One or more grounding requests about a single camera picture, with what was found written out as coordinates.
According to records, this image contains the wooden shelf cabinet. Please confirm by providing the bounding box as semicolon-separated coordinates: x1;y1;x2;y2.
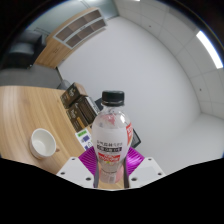
33;7;108;70

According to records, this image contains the small dark brown box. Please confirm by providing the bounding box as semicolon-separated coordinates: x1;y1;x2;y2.
59;82;88;109

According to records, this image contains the clear black-capped drink bottle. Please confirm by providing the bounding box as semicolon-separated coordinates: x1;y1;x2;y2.
91;89;134;184

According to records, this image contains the long ceiling light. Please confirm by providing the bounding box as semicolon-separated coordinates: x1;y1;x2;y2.
195;30;224;70

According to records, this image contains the black leather armchair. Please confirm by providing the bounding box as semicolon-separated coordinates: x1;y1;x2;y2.
3;29;46;68

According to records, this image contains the large dark brown box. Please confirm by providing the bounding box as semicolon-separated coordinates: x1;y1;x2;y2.
65;95;102;133

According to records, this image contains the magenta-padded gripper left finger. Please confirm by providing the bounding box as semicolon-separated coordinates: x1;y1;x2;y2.
55;146;100;189

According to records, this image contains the white and green leaflet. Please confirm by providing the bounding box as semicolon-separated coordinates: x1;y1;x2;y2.
74;128;94;152

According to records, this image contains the white mug with orange print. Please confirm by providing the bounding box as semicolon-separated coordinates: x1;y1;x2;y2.
29;127;61;160

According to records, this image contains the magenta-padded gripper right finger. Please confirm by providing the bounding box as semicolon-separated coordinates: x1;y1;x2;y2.
123;146;167;189

